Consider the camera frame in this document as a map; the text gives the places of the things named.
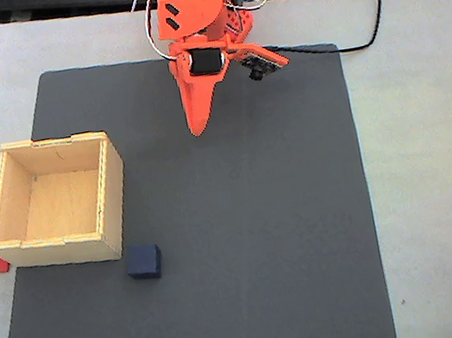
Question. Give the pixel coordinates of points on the dark blue cube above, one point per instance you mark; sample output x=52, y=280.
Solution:
x=144, y=262

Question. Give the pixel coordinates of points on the open wooden box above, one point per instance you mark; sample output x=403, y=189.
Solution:
x=56, y=199

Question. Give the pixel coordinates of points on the dark grey mat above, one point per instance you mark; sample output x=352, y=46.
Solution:
x=239, y=219

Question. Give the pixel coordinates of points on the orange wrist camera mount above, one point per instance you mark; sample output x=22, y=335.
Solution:
x=265, y=59

